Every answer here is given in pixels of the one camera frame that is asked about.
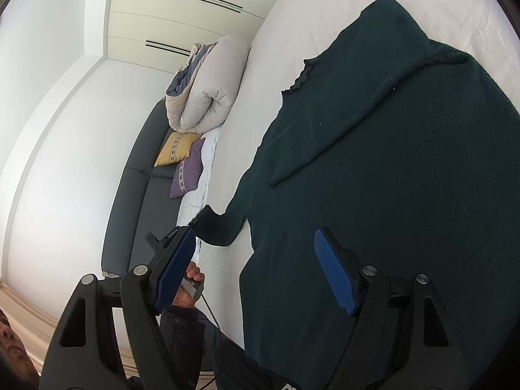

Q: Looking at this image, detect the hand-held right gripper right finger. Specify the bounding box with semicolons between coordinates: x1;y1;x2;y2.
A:
314;227;472;390

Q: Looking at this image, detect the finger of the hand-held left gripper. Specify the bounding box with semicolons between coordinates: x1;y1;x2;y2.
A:
146;227;183;254

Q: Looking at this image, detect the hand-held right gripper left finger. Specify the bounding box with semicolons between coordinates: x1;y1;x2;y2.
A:
38;227;200;390

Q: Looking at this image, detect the dark green sweater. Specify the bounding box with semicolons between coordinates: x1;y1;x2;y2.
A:
191;0;520;390

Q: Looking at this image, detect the person's left forearm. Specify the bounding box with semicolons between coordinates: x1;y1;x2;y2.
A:
160;304;209;378

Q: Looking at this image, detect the person's left hand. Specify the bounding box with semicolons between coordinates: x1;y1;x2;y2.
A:
173;262;205;307

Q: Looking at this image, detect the dark grey headboard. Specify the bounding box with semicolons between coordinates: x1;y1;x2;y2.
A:
101;99;181;279

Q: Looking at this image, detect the white pillow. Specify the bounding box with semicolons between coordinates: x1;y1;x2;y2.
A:
177;124;223;265

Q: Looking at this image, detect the yellow patterned pillow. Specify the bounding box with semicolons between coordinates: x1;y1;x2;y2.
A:
153;132;202;167

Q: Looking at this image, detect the beige folded duvet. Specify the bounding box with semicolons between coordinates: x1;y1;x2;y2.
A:
164;34;252;134

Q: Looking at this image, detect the person's face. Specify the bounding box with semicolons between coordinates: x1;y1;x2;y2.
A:
0;311;28;379

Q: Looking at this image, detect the cream wardrobe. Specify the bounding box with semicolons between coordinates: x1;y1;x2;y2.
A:
103;0;295;74

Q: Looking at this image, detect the white bed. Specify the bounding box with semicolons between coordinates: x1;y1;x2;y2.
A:
179;0;520;350

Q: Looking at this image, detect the black cable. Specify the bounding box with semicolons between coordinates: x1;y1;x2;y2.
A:
201;294;224;334

